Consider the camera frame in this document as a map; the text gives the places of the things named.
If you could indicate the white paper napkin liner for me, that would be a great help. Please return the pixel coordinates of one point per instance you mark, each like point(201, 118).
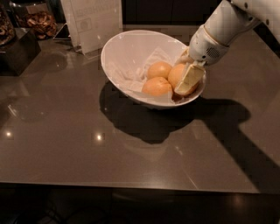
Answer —
point(129, 77)

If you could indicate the white ceramic bowl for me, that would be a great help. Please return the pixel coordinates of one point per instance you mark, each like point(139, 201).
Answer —
point(141, 42)

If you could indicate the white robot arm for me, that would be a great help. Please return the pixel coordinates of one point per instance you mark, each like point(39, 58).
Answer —
point(231, 18)

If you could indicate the glass jar far left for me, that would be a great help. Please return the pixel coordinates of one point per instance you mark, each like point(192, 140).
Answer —
point(7, 31)

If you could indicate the orange fruit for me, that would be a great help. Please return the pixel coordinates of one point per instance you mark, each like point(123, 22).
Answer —
point(159, 69)
point(157, 86)
point(175, 76)

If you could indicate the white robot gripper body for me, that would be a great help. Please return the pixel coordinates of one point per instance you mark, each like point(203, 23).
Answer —
point(205, 47)

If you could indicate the clear acrylic sign holder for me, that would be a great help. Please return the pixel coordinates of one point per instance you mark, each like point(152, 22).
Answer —
point(91, 23)

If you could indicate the dark square block stand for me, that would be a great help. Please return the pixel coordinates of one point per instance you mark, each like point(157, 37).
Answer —
point(18, 54)

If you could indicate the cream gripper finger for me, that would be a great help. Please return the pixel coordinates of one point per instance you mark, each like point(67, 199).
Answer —
point(191, 76)
point(184, 58)

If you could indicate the orange fruit front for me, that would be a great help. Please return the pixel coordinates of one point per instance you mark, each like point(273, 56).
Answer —
point(157, 86)

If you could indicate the orange fruit back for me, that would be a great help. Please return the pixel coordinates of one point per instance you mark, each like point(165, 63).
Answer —
point(159, 69)

